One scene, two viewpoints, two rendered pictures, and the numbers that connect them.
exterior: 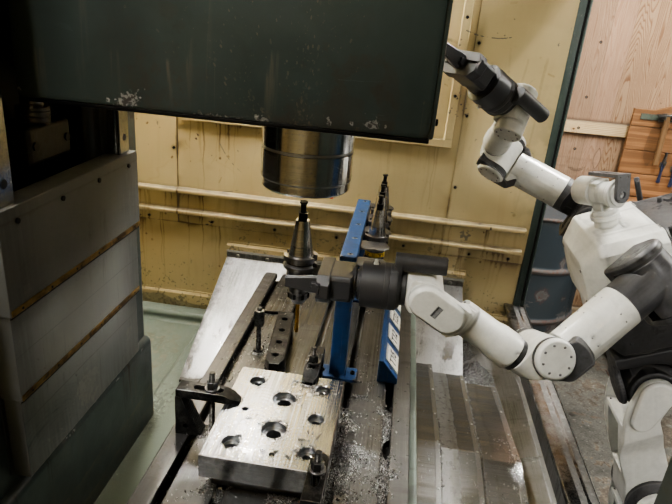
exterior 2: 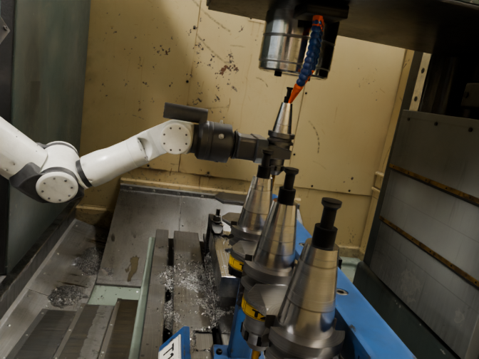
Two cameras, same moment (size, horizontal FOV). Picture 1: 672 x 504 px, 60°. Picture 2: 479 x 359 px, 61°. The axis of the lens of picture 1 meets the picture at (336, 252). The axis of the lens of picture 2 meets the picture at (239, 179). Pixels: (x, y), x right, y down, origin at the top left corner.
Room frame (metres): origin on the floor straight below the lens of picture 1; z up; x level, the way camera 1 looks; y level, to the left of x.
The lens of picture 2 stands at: (1.88, -0.27, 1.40)
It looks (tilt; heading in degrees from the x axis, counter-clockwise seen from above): 12 degrees down; 164
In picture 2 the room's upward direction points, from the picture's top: 9 degrees clockwise
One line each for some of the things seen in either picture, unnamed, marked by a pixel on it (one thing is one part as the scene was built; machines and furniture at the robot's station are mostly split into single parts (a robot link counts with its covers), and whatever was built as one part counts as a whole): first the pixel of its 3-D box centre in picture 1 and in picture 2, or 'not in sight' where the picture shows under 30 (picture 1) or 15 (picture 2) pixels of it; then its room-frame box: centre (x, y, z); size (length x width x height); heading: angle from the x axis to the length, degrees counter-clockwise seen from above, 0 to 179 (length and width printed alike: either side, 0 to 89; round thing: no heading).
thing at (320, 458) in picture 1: (315, 489); (214, 231); (0.78, 0.00, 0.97); 0.13 x 0.03 x 0.15; 175
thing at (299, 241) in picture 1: (301, 236); (284, 117); (1.01, 0.07, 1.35); 0.04 x 0.04 x 0.07
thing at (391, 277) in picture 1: (413, 280); (187, 132); (1.00, -0.15, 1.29); 0.11 x 0.11 x 0.11; 85
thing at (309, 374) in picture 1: (312, 374); not in sight; (1.13, 0.03, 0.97); 0.13 x 0.03 x 0.15; 175
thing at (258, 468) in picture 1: (278, 423); (256, 262); (0.96, 0.08, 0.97); 0.29 x 0.23 x 0.05; 175
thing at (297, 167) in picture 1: (307, 152); (297, 47); (1.01, 0.06, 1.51); 0.16 x 0.16 x 0.12
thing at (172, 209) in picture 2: not in sight; (216, 245); (0.35, 0.12, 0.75); 0.89 x 0.67 x 0.26; 85
